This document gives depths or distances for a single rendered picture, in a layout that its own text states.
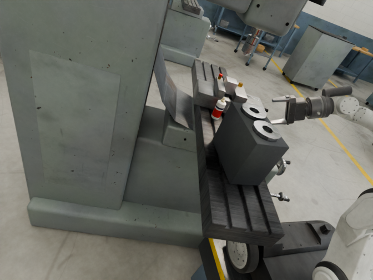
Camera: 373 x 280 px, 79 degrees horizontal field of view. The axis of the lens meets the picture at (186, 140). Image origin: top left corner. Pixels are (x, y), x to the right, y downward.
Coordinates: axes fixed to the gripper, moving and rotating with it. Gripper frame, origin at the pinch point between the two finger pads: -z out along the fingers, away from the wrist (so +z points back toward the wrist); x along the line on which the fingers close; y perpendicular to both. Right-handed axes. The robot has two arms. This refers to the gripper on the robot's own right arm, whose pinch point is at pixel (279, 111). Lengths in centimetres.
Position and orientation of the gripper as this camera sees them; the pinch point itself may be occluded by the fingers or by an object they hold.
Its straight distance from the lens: 101.6
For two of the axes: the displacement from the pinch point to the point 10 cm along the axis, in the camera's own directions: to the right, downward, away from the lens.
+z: 9.8, -0.8, -1.7
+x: -1.7, -8.0, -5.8
